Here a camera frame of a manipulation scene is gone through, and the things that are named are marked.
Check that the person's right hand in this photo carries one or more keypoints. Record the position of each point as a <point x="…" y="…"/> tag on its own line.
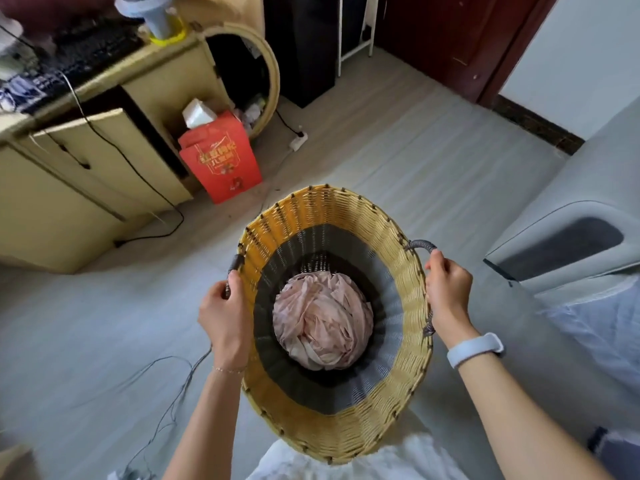
<point x="450" y="299"/>

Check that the person's left hand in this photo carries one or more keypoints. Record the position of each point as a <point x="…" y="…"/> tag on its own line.
<point x="227" y="324"/>

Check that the person's left thumb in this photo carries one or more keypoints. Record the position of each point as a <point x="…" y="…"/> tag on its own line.
<point x="237" y="292"/>

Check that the person's right thumb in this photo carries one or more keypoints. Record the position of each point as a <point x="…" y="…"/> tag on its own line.
<point x="433" y="268"/>

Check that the yellow and grey woven basket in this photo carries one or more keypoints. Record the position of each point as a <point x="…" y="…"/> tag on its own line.
<point x="320" y="214"/>

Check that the person's left forearm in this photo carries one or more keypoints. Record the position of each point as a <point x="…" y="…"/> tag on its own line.
<point x="215" y="424"/>

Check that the person's right forearm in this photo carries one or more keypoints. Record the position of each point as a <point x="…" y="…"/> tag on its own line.
<point x="520" y="419"/>

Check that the pink crumpled cloth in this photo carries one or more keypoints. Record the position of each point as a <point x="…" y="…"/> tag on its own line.
<point x="322" y="319"/>

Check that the white wristband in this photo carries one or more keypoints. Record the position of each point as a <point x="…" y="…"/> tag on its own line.
<point x="475" y="348"/>

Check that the red gift box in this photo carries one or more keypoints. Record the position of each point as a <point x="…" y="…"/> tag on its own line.
<point x="222" y="159"/>

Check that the white power strip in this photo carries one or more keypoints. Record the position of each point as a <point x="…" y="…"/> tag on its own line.
<point x="298" y="141"/>

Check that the pale blue white cloth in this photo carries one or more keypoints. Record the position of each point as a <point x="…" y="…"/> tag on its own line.
<point x="605" y="324"/>

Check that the white tissue pack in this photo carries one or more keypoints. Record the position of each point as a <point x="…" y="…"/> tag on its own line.
<point x="199" y="113"/>

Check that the yellow wooden desk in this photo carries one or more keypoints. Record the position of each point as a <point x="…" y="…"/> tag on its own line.
<point x="50" y="219"/>

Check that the white skirt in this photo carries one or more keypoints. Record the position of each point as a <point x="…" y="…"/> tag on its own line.
<point x="380" y="462"/>

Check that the round beige rimmed bin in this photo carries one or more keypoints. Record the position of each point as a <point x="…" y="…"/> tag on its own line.
<point x="274" y="69"/>

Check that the white metal rack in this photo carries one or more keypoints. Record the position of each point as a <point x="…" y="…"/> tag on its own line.
<point x="356" y="49"/>

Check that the dark red door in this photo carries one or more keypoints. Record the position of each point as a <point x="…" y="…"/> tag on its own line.
<point x="450" y="34"/>

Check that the black cabinet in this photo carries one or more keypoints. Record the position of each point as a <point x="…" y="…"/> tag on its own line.
<point x="300" y="44"/>

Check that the yellow tape roll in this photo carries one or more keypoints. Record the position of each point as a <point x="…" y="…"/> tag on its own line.
<point x="176" y="35"/>

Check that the black keyboard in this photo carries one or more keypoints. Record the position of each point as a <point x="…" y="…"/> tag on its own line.
<point x="85" y="54"/>

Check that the light blue cup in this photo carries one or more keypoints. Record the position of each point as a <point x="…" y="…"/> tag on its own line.
<point x="155" y="12"/>

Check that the white desk object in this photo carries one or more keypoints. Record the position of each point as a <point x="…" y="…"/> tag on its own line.
<point x="10" y="49"/>

